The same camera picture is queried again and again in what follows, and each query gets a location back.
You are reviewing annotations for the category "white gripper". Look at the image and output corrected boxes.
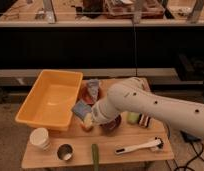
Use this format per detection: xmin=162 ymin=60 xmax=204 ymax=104
xmin=92 ymin=99 xmax=111 ymax=124

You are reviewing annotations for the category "blue sponge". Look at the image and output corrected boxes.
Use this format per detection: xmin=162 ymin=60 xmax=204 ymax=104
xmin=72 ymin=100 xmax=92 ymax=120

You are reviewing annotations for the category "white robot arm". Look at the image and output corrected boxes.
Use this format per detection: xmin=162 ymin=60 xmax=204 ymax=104
xmin=92 ymin=77 xmax=204 ymax=139

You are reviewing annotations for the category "small metal cup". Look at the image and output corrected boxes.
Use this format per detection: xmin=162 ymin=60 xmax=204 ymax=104
xmin=57 ymin=144 xmax=73 ymax=161

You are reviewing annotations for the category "white paper cup stack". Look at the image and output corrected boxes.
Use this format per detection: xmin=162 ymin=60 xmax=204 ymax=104
xmin=29 ymin=128 xmax=50 ymax=150

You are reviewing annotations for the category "dark purple bowl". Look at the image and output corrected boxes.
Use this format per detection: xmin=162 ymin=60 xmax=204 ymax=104
xmin=100 ymin=116 xmax=121 ymax=133

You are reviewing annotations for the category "yellow round fruit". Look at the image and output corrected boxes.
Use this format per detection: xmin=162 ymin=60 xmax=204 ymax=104
xmin=81 ymin=118 xmax=93 ymax=132

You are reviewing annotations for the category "orange plate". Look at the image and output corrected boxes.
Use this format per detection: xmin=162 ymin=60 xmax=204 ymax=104
xmin=78 ymin=87 xmax=103 ymax=105

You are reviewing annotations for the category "grey crumpled cloth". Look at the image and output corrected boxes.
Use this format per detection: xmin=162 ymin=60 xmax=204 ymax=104
xmin=87 ymin=79 xmax=99 ymax=102

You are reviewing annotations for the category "wooden table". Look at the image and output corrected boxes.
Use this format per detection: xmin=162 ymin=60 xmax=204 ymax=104
xmin=20 ymin=77 xmax=175 ymax=170

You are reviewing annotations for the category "striped toy cake slice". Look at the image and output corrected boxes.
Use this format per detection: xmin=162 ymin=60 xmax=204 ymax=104
xmin=138 ymin=114 xmax=151 ymax=128

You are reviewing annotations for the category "yellow plastic bin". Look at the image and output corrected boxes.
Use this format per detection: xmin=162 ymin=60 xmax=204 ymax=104
xmin=15 ymin=70 xmax=83 ymax=131

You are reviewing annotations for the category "black power box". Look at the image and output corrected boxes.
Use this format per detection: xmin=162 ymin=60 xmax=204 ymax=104
xmin=181 ymin=132 xmax=199 ymax=142

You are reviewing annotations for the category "white handled brush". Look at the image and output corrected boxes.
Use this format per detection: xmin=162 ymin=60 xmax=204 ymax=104
xmin=115 ymin=138 xmax=163 ymax=155

